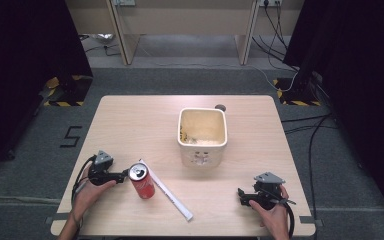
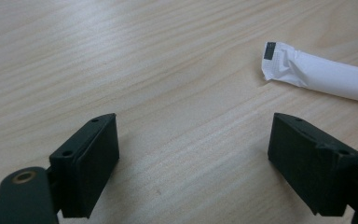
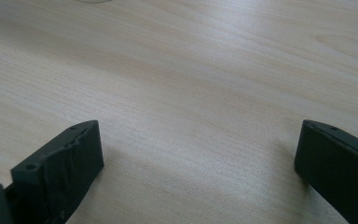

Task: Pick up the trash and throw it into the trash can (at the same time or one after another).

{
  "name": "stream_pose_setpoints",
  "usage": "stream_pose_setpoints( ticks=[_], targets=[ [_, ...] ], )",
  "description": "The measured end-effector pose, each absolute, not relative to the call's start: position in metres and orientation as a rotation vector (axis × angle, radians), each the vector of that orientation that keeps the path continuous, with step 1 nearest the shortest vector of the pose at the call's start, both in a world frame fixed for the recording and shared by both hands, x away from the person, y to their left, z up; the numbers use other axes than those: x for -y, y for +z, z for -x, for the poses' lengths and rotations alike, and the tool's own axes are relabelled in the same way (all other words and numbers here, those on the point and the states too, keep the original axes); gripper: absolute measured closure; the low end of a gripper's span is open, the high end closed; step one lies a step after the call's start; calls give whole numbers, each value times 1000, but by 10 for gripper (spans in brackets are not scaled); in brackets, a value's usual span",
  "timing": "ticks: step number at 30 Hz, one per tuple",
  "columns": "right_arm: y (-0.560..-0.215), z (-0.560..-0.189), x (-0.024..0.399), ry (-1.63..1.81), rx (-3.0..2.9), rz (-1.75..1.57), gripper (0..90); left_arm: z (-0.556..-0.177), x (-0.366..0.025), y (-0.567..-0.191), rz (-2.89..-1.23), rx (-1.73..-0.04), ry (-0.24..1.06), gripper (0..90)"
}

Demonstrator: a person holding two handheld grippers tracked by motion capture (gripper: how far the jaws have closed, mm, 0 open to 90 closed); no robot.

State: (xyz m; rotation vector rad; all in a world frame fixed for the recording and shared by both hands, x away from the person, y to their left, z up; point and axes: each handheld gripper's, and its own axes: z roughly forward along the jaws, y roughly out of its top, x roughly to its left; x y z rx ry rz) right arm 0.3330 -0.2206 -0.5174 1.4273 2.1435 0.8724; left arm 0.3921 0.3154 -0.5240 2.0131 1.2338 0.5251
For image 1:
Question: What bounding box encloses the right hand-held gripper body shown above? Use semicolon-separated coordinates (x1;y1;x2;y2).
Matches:
246;171;297;211

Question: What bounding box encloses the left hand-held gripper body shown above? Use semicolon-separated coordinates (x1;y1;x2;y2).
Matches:
87;150;125;187

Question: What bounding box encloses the red soda can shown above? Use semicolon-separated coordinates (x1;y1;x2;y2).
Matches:
128;162;156;200

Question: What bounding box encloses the long white paper strip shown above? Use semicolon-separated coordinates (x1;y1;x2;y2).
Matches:
138;158;194;222

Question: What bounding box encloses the white square bin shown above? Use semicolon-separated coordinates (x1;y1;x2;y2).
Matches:
177;107;229;169

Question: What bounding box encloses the person's left hand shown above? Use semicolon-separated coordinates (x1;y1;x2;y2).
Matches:
71;164;118;218

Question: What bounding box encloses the person's right hand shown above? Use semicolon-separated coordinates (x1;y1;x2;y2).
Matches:
248;184;291;240

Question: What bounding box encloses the grey tape piece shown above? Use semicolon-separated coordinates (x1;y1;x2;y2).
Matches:
298;215;324;228
44;212;72;225

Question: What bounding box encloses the stand base with hazard tape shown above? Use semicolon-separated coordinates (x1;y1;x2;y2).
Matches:
272;76;323;108
42;74;94;108

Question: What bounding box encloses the black curtain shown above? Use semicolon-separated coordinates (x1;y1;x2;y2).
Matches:
282;0;384;232
0;0;94;178

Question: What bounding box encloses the crumpled silver foil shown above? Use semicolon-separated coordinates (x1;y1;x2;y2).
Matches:
91;32;117;45

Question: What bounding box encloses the left hand-held gripper black cable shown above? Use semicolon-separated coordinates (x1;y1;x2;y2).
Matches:
71;154;98;231

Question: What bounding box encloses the hand-held gripper black cable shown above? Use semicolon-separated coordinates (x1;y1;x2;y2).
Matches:
71;154;98;231
269;196;297;240

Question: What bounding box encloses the right hand-held gripper black cable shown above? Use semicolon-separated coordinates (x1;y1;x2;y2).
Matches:
269;196;297;240

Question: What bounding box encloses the white floor cable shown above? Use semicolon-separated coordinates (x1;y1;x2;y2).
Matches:
138;46;300;94

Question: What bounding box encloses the thin black floor cable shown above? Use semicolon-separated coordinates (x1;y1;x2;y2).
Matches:
78;33;122;58

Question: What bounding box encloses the black cable bundle from outlet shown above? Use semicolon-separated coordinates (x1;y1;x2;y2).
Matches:
251;2;300;72

